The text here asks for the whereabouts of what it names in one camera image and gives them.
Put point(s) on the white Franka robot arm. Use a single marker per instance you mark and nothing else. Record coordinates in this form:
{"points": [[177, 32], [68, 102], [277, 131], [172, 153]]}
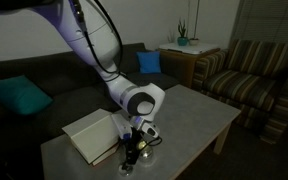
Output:
{"points": [[97, 43]]}

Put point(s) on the dark grey fabric sofa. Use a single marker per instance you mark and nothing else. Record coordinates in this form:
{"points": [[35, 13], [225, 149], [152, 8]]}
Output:
{"points": [[34, 73]]}

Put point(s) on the window blinds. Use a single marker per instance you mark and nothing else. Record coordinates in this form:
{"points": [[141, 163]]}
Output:
{"points": [[270, 20]]}

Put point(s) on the teal pot with plant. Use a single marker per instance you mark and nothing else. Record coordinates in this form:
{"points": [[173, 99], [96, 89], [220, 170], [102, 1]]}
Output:
{"points": [[182, 41]]}

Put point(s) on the wooden side table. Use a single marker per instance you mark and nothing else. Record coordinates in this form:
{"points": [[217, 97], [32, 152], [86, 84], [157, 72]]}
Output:
{"points": [[180, 66]]}

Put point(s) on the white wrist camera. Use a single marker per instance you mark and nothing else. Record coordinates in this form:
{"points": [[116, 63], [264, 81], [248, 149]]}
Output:
{"points": [[121, 126]]}

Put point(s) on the white flat board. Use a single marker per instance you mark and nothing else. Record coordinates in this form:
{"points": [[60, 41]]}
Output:
{"points": [[190, 48]]}

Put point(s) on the blue throw cushion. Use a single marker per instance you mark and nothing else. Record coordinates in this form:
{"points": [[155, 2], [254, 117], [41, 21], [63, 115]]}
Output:
{"points": [[149, 62]]}

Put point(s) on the glass candle jar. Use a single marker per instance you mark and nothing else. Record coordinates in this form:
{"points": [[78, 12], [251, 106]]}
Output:
{"points": [[146, 153]]}

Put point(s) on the small white wrist connector box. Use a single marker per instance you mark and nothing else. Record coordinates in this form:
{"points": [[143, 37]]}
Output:
{"points": [[150, 129]]}

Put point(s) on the teal throw cushion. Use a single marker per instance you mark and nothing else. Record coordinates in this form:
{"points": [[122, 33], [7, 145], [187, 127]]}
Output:
{"points": [[17, 95]]}

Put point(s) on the white hardcover book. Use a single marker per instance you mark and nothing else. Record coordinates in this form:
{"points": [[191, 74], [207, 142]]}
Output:
{"points": [[90, 136]]}

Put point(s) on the small white plant pot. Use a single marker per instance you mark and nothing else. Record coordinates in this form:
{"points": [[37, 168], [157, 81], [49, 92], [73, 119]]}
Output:
{"points": [[194, 42]]}

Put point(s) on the red hardcover book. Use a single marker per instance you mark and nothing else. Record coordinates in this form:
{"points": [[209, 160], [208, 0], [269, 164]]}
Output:
{"points": [[105, 156]]}

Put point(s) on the wooden coffee table leg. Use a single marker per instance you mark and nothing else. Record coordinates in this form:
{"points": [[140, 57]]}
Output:
{"points": [[222, 140]]}

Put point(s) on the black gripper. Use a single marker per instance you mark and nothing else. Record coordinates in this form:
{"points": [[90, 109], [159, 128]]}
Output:
{"points": [[134, 136]]}

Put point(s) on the striped armchair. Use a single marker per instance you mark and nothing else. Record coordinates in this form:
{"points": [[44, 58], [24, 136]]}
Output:
{"points": [[247, 86]]}

